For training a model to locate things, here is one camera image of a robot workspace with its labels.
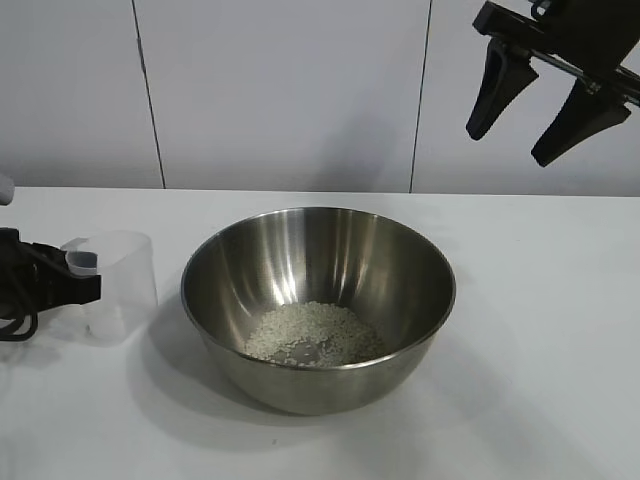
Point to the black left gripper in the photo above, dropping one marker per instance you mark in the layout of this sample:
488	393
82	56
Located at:
15	270

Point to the translucent plastic measuring cup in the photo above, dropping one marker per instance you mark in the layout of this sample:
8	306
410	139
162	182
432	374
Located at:
130	290

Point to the stainless steel mixing bowl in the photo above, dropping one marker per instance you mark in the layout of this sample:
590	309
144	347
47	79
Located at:
320	260

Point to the white uncooked rice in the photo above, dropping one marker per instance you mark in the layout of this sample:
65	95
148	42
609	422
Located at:
315	330

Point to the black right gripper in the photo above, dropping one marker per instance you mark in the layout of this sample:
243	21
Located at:
575	30

